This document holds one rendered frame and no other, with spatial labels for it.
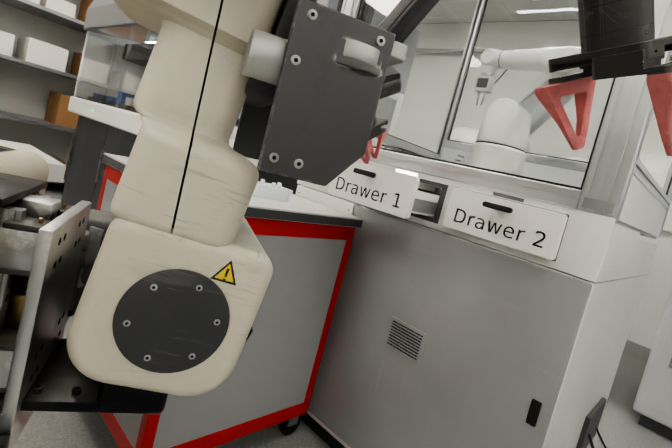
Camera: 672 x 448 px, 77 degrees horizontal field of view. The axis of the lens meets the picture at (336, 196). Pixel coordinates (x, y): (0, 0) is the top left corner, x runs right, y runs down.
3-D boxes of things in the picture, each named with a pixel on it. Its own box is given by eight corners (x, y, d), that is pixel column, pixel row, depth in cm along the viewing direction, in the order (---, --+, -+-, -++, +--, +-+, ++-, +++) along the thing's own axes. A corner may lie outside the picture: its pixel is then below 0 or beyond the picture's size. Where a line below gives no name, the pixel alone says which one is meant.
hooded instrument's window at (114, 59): (201, 129, 165) (228, 15, 162) (73, 96, 285) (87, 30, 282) (375, 174, 249) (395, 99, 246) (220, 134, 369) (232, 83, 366)
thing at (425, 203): (405, 212, 109) (412, 189, 108) (336, 190, 126) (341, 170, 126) (472, 222, 138) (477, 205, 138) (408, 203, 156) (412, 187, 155)
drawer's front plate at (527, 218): (552, 261, 96) (566, 214, 95) (442, 225, 116) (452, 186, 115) (554, 261, 97) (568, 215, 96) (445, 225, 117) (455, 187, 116)
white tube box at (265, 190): (250, 195, 120) (253, 182, 119) (239, 190, 126) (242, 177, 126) (287, 202, 127) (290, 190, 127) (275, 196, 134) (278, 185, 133)
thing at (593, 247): (596, 282, 91) (616, 218, 90) (296, 183, 160) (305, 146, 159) (648, 273, 161) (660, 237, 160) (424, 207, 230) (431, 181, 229)
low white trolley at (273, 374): (123, 517, 97) (197, 199, 91) (55, 376, 139) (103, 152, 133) (305, 439, 140) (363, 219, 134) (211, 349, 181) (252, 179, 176)
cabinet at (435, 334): (498, 617, 96) (602, 284, 90) (246, 379, 166) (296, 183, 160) (590, 467, 166) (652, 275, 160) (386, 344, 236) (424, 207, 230)
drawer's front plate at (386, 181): (405, 219, 106) (417, 176, 106) (327, 192, 126) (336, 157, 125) (409, 219, 108) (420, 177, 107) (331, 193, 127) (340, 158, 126)
